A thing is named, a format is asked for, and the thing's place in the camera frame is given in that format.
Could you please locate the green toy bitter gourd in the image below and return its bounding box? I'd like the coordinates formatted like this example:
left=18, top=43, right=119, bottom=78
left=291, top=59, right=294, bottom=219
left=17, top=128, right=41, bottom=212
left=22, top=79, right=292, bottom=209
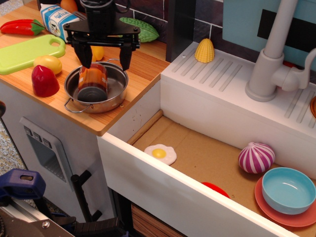
left=120, top=17, right=159, bottom=43

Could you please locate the coral pink plate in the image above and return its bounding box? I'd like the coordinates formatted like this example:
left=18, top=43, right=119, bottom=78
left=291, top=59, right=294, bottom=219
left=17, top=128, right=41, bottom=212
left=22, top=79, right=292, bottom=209
left=254, top=177, right=316, bottom=228

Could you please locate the white milk carton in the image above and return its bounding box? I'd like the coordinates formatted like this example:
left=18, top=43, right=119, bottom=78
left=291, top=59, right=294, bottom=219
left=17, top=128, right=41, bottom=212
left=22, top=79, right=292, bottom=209
left=40, top=3, right=79, bottom=43

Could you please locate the grey toy faucet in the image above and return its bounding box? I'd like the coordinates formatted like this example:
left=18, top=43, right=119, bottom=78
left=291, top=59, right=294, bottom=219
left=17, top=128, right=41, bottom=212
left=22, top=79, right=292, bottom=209
left=245, top=0, right=316, bottom=102

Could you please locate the yellow toy bell pepper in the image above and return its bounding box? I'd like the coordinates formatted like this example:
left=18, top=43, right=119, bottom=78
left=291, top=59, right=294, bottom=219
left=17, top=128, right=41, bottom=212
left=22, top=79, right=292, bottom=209
left=91, top=46, right=104, bottom=62

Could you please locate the toy fried egg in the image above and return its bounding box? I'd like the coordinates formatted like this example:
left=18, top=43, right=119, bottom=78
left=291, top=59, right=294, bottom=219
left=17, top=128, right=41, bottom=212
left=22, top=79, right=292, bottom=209
left=144, top=144, right=177, bottom=165

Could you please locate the stainless steel pot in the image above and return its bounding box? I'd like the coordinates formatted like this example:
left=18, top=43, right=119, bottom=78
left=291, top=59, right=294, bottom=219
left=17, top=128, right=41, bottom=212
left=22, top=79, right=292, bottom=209
left=64, top=62, right=128, bottom=114

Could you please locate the light blue bowl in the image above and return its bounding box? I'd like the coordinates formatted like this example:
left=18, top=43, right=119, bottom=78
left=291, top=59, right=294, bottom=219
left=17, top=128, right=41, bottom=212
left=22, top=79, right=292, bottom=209
left=262, top=167, right=316, bottom=215

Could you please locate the purple striped toy onion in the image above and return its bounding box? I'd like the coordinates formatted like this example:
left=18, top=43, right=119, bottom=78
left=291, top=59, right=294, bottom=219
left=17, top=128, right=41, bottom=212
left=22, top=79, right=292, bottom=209
left=238, top=142, right=276, bottom=174

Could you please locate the orange object at right edge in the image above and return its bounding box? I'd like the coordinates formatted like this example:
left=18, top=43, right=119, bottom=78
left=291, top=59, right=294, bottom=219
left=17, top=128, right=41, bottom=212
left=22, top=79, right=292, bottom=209
left=310, top=97, right=316, bottom=119

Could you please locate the red toy chili pepper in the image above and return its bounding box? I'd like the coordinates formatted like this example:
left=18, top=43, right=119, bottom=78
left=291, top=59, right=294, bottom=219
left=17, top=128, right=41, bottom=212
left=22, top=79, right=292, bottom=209
left=0, top=19, right=45, bottom=36

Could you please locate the black oven door handle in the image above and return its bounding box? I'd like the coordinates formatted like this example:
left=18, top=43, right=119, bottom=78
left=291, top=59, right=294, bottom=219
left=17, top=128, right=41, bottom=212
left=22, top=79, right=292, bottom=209
left=71, top=170, right=102, bottom=222

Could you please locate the grey oven control panel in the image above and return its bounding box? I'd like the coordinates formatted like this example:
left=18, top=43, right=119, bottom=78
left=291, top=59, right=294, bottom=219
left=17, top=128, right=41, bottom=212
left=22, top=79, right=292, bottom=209
left=19, top=117, right=73, bottom=192

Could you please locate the yellow toy corn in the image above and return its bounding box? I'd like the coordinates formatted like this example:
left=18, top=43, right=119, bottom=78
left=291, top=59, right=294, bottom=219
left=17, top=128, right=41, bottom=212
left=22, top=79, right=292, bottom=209
left=195, top=39, right=215, bottom=63

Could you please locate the red toy pepper piece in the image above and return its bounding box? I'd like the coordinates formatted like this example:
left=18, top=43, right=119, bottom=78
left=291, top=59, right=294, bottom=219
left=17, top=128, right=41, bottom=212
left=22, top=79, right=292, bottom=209
left=32, top=65, right=60, bottom=97

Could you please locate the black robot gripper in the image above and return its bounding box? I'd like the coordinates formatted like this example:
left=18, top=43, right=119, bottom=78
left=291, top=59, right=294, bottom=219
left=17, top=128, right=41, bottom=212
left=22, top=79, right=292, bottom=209
left=64, top=0, right=140, bottom=71

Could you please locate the red toy object in sink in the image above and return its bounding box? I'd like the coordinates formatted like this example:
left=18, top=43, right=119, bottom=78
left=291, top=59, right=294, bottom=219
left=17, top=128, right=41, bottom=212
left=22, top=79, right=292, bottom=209
left=202, top=182, right=230, bottom=198

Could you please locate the blue clamp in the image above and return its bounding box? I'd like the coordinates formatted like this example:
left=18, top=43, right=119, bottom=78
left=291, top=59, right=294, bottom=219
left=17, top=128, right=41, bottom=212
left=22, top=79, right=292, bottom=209
left=0, top=168, right=46, bottom=206

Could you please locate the green cutting board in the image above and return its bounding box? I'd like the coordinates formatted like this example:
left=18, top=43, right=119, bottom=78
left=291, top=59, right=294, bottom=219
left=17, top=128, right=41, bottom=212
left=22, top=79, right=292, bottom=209
left=0, top=35, right=66, bottom=75

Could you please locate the orange toy fruit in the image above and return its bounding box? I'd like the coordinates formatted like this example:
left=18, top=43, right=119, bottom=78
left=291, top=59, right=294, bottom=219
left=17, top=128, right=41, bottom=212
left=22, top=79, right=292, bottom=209
left=60, top=0, right=78, bottom=13

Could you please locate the orange brown food can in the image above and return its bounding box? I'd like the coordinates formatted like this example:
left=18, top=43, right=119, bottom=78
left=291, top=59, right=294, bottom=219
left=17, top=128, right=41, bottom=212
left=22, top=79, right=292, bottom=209
left=78, top=62, right=108, bottom=103

